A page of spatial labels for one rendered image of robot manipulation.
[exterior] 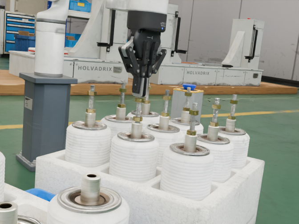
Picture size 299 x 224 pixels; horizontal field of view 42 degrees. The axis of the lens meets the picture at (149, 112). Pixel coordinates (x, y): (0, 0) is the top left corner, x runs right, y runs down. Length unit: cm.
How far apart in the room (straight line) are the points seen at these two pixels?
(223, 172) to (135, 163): 19
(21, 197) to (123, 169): 20
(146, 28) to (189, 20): 727
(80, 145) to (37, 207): 22
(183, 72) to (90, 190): 323
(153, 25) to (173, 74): 286
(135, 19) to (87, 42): 251
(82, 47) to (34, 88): 196
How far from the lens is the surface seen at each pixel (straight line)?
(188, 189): 70
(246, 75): 435
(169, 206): 69
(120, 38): 326
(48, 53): 127
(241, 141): 91
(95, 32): 326
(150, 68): 76
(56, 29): 128
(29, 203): 64
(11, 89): 276
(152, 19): 72
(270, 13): 676
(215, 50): 741
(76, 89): 295
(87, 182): 46
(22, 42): 550
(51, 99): 127
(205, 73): 386
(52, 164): 83
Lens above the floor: 44
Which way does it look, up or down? 10 degrees down
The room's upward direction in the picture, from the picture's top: 6 degrees clockwise
